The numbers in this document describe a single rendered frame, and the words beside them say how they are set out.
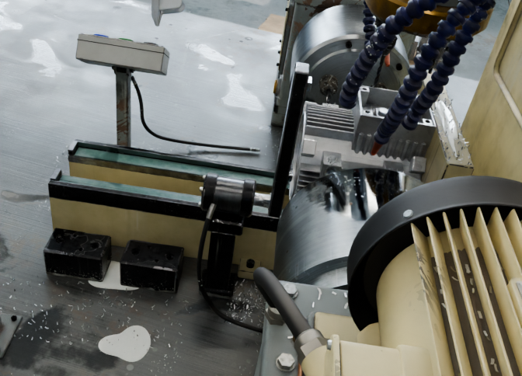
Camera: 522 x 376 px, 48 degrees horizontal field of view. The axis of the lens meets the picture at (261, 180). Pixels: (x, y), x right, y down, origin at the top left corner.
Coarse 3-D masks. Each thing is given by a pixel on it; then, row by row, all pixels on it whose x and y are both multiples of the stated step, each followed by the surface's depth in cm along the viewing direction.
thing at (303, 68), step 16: (304, 64) 78; (304, 80) 77; (304, 96) 79; (288, 112) 80; (288, 128) 82; (288, 144) 83; (288, 160) 85; (288, 176) 87; (272, 192) 89; (272, 208) 91
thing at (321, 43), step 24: (312, 24) 123; (336, 24) 116; (360, 24) 115; (312, 48) 113; (336, 48) 112; (360, 48) 112; (312, 72) 115; (336, 72) 115; (384, 72) 114; (312, 96) 119; (336, 96) 118
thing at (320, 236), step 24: (360, 168) 77; (312, 192) 77; (336, 192) 74; (360, 192) 73; (384, 192) 72; (288, 216) 78; (312, 216) 73; (336, 216) 70; (360, 216) 69; (288, 240) 74; (312, 240) 69; (336, 240) 67; (288, 264) 70; (312, 264) 66; (336, 264) 65; (336, 288) 63
